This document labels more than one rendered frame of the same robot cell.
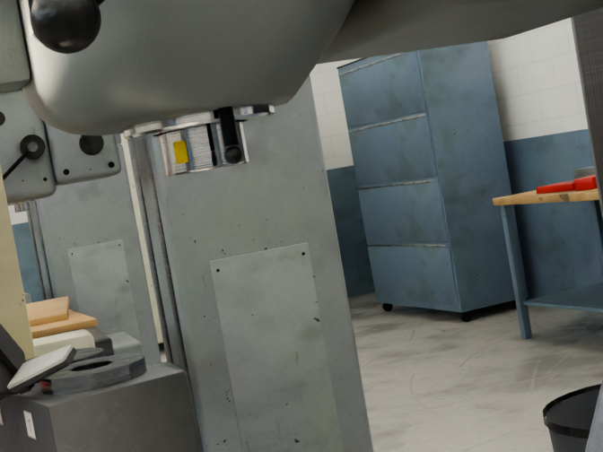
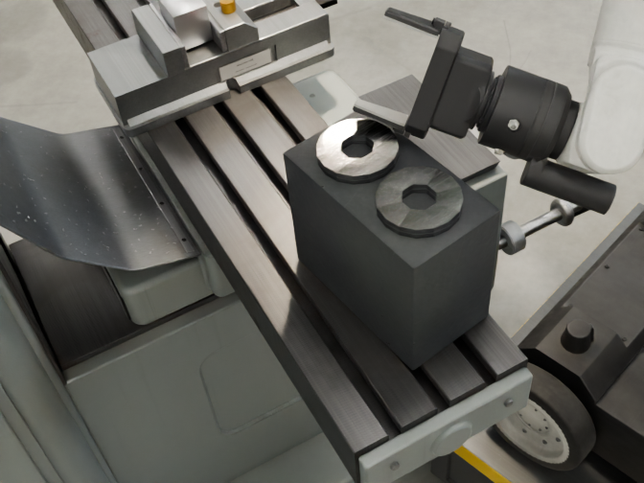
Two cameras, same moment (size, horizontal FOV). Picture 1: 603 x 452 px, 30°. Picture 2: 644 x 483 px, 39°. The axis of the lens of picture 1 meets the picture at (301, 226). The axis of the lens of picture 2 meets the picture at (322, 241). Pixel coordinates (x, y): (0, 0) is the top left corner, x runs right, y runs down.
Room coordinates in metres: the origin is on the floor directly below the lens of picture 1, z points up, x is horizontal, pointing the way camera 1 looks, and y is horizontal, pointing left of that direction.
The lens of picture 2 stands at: (1.66, 0.11, 1.81)
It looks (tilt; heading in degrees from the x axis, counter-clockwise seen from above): 49 degrees down; 177
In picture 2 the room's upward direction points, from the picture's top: 6 degrees counter-clockwise
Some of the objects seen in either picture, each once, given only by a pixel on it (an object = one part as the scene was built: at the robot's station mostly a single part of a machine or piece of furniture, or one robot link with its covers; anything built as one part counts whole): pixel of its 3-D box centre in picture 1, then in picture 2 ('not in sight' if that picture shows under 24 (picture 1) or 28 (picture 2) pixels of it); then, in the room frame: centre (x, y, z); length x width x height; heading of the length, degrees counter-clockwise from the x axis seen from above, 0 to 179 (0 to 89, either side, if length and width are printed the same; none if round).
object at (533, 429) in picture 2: not in sight; (535, 415); (0.97, 0.46, 0.50); 0.20 x 0.05 x 0.20; 39
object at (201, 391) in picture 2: not in sight; (279, 308); (0.63, 0.07, 0.44); 0.80 x 0.30 x 0.60; 111
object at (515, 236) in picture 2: not in sight; (544, 220); (0.58, 0.59, 0.52); 0.22 x 0.06 x 0.06; 111
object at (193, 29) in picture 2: not in sight; (185, 18); (0.54, 0.01, 1.04); 0.06 x 0.05 x 0.06; 21
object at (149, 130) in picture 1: (199, 121); not in sight; (0.64, 0.05, 1.31); 0.09 x 0.09 x 0.01
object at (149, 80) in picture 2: not in sight; (210, 40); (0.53, 0.04, 0.99); 0.35 x 0.15 x 0.11; 111
